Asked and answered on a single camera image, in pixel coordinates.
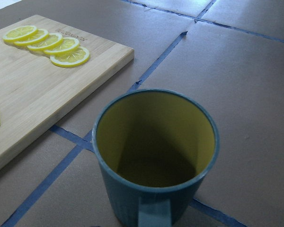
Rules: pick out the blue cup yellow inside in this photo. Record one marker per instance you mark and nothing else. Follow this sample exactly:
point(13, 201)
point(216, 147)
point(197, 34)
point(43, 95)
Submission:
point(154, 148)

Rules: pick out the lemon slice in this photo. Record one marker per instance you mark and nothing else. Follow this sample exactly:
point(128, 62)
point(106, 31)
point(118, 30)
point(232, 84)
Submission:
point(19, 33)
point(51, 41)
point(71, 59)
point(40, 35)
point(68, 44)

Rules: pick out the wooden cutting board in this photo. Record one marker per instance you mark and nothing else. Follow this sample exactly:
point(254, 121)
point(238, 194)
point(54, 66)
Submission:
point(35, 94)

